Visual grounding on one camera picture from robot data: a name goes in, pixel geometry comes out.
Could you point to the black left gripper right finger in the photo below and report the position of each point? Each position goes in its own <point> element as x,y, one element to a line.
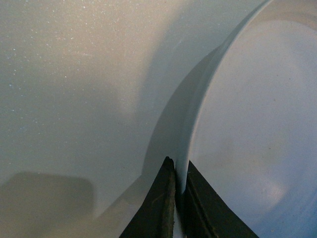
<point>205,214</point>

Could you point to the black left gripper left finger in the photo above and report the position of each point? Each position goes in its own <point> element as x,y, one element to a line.
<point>155,217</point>

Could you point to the white round plate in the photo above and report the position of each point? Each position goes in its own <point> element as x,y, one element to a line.
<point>246,117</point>

